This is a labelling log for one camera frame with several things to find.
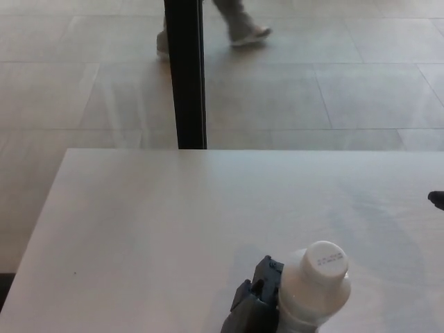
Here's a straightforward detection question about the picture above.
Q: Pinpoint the white bottle cap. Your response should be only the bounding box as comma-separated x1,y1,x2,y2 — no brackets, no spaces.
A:
300,241,349,280

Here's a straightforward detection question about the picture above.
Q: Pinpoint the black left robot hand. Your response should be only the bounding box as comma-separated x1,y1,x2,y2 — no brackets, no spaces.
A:
221,255,285,333

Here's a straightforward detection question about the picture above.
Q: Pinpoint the grey trouser leg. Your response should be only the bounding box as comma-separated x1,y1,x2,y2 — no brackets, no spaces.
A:
212,0,264,42

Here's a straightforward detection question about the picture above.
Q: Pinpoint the white plastic bottle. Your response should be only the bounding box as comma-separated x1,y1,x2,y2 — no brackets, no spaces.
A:
276,248,352,333

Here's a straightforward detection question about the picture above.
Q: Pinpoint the light grey sneaker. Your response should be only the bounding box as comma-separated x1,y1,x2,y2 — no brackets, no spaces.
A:
229,26,272,48
155,30,171,58

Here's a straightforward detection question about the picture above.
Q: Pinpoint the black vertical window post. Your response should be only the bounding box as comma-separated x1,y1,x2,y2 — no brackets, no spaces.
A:
163,0,208,150

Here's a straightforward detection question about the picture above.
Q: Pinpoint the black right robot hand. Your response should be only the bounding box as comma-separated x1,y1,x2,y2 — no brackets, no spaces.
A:
427,189,444,212

